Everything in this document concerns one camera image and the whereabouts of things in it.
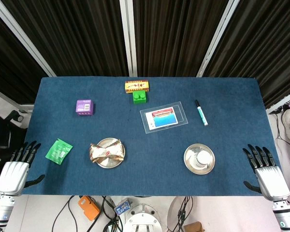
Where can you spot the round steel plate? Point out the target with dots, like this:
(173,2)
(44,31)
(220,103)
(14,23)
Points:
(108,165)
(191,166)

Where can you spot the blue red printed card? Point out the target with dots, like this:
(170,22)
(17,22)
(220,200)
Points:
(163,118)

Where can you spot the orange plastic device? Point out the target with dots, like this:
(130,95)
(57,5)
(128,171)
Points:
(89,208)

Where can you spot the yellow red carton box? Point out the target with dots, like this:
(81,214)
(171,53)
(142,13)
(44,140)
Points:
(137,86)

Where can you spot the small white jar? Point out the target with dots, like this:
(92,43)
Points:
(203,158)

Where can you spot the robot left five-finger hand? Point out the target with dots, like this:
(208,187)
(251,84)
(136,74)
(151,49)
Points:
(12,177)

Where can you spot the green sachet packet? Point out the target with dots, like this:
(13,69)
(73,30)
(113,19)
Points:
(59,151)

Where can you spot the robot right five-finger hand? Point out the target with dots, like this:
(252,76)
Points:
(271,181)

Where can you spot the purple cardboard box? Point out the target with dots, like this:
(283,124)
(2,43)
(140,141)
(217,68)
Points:
(84,107)

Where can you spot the blue felt table cloth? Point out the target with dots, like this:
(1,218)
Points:
(149,178)

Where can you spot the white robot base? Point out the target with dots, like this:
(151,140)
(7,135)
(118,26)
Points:
(142,221)

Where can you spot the small blue device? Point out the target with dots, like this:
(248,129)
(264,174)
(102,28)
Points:
(122,207)

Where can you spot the black office chair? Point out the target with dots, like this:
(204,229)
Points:
(17,117)

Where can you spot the robot left silver arm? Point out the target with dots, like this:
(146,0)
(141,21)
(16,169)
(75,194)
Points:
(2,209)

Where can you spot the dark brown curtain panel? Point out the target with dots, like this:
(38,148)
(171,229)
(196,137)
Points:
(75,36)
(178,36)
(9,67)
(268,43)

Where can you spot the white frame post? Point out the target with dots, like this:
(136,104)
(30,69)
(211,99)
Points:
(128,36)
(26,44)
(217,36)

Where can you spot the brown cardboard box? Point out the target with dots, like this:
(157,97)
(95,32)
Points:
(193,227)

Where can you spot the green building block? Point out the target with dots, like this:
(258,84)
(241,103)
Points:
(139,98)

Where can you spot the robot right silver arm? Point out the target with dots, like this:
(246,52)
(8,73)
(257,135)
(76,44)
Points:
(284,215)

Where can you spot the green white marker pen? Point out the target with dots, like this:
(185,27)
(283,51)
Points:
(201,112)

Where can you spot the person in black clothing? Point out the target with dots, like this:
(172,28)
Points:
(2,140)

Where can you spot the clear plastic tray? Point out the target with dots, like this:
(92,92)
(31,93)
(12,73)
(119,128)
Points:
(182,113)

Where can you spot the snack wrapper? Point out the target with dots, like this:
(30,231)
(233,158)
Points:
(106,151)

